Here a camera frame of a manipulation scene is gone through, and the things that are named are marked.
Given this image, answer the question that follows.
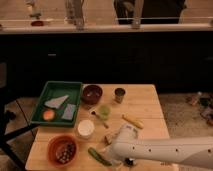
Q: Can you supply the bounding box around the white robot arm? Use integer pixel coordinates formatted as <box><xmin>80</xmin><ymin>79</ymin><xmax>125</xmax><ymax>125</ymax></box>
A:
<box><xmin>106</xmin><ymin>124</ymin><xmax>213</xmax><ymax>169</ymax></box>

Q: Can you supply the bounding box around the purple bowl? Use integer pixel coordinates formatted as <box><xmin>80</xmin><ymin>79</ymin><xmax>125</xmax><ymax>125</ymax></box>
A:
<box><xmin>82</xmin><ymin>85</ymin><xmax>103</xmax><ymax>105</ymax></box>

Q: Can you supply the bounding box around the white round container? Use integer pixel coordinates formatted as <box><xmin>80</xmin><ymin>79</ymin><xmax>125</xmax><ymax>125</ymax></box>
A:
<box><xmin>77</xmin><ymin>120</ymin><xmax>95</xmax><ymax>139</ymax></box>

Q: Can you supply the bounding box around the green plastic tray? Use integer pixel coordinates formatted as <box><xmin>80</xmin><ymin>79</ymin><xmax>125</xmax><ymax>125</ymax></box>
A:
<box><xmin>31</xmin><ymin>81</ymin><xmax>82</xmax><ymax>127</ymax></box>

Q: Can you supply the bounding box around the orange bowl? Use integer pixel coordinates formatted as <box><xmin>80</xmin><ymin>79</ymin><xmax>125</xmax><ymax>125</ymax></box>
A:
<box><xmin>47</xmin><ymin>135</ymin><xmax>78</xmax><ymax>168</ymax></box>

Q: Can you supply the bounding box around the white black dish brush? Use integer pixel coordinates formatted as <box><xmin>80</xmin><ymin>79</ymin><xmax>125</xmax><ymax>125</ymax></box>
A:
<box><xmin>125</xmin><ymin>159</ymin><xmax>134</xmax><ymax>166</ymax></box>

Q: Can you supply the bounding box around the black wooden block eraser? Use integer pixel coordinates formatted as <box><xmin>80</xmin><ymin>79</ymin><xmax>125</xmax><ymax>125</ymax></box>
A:
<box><xmin>104</xmin><ymin>134</ymin><xmax>115</xmax><ymax>145</ymax></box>

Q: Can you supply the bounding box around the light green cup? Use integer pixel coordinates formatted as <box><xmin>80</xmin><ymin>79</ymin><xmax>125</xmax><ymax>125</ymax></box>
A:
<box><xmin>98</xmin><ymin>105</ymin><xmax>110</xmax><ymax>120</ymax></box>

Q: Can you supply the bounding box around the grey blue sponge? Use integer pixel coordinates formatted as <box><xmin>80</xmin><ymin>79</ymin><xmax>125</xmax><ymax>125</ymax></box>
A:
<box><xmin>62</xmin><ymin>104</ymin><xmax>76</xmax><ymax>120</ymax></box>

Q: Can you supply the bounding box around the green pepper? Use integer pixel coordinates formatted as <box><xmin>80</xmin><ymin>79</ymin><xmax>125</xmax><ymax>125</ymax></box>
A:
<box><xmin>88</xmin><ymin>147</ymin><xmax>112</xmax><ymax>166</ymax></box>

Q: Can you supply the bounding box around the orange peach fruit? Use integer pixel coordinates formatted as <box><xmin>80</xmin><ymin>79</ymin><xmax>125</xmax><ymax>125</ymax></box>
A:
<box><xmin>43</xmin><ymin>110</ymin><xmax>55</xmax><ymax>121</ymax></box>

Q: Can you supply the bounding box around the metal cup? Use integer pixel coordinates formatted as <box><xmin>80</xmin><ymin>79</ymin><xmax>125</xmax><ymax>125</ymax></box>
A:
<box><xmin>114</xmin><ymin>88</ymin><xmax>126</xmax><ymax>103</ymax></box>

